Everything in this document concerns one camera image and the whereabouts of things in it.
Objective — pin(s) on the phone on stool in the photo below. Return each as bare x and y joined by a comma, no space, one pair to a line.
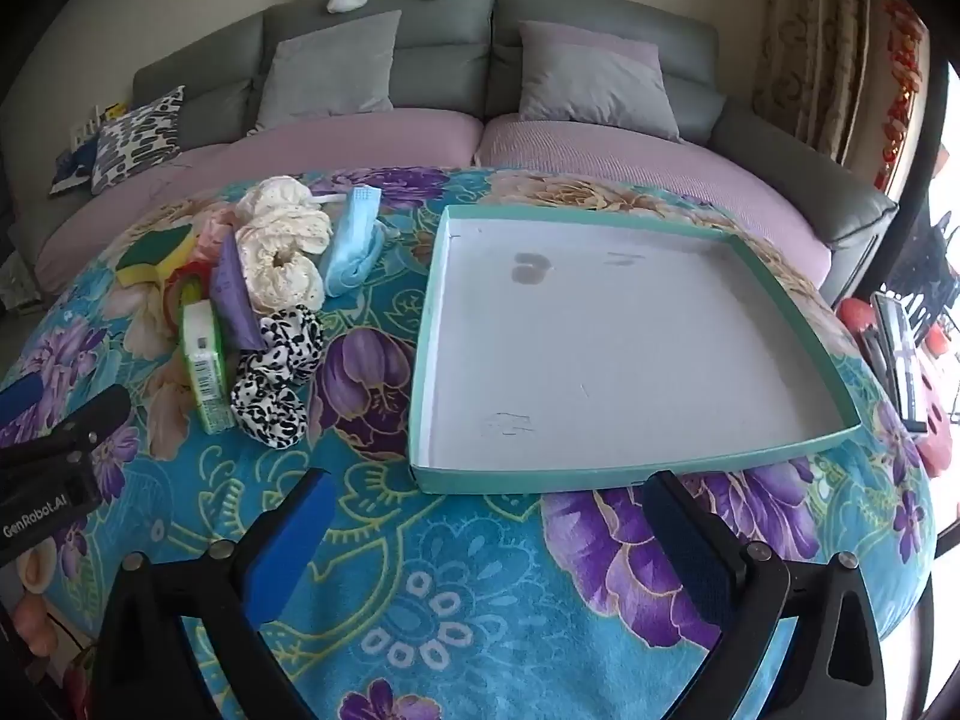
903,373

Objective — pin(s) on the purple tissue pack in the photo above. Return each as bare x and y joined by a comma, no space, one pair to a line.
231,300

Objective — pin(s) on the patterned beige curtain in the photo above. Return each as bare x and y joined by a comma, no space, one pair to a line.
818,77

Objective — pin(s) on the green yellow sponge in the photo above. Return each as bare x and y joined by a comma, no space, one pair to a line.
155,256

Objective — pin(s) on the blue face mask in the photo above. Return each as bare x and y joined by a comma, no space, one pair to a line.
356,244

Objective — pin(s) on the black white leopard scrunchie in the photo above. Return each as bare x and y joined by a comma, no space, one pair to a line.
265,397

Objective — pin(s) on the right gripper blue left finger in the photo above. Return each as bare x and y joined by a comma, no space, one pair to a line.
281,542

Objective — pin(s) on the pink sofa seat cover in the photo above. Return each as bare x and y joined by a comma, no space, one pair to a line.
437,138

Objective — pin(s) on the pink white fluffy cloth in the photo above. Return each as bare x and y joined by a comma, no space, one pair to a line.
213,226

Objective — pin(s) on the red hanging decoration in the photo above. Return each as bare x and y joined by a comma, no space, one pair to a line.
904,44

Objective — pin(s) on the black white patterned pillow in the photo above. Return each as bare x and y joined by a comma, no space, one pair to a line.
144,138

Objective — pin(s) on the teal shallow cardboard box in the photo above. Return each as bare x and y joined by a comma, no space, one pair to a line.
563,350

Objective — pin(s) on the person's left hand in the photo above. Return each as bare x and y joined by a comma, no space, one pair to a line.
35,569

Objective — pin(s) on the red plastic stool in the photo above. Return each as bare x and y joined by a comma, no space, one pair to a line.
935,447

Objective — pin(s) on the cream lace scrunchie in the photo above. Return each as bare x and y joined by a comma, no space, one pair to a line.
274,193
279,251

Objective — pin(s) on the green tissue pack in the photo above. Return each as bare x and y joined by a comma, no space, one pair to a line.
204,360

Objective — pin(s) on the blue book on sofa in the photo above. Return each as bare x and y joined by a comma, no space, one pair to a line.
74,168

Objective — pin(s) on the grey left cushion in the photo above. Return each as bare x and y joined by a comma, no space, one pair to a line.
342,70

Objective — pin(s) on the red tape roll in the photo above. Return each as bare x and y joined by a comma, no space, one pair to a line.
189,284

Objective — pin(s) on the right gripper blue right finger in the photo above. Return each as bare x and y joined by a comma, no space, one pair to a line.
701,549

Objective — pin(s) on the grey sofa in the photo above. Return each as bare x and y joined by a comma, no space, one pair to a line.
466,57

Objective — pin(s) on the grey purple right cushion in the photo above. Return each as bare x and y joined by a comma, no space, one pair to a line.
587,77

